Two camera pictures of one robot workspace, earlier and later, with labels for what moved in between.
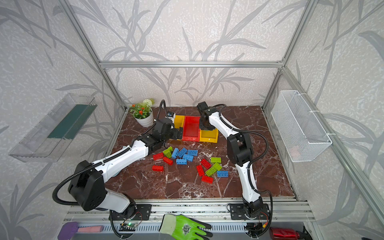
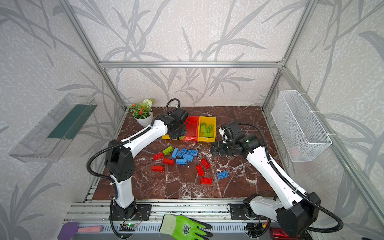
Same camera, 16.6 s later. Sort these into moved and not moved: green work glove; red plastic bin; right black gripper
Moved: right black gripper
Not moved: red plastic bin; green work glove
